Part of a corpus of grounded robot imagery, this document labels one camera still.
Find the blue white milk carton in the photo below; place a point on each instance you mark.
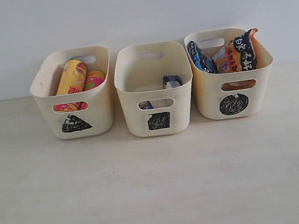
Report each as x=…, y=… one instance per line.
x=168, y=82

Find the pink Lays chips can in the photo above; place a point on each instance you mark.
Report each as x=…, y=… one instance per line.
x=93, y=79

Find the blue snack bag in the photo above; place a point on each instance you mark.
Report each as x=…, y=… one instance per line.
x=201, y=60

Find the yellow Lays chips can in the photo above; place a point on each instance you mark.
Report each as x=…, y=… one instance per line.
x=72, y=81

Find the orange noodle packet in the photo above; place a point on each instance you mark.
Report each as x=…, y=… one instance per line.
x=237, y=55

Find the cream middle plastic bin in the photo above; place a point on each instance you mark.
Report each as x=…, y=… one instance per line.
x=138, y=77

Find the cream plastic bin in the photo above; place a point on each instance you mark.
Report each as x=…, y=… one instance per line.
x=228, y=95
x=98, y=117
x=138, y=77

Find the cream left plastic bin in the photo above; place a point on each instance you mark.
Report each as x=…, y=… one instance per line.
x=98, y=117

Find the cream right plastic bin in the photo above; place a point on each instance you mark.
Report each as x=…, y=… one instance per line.
x=228, y=95

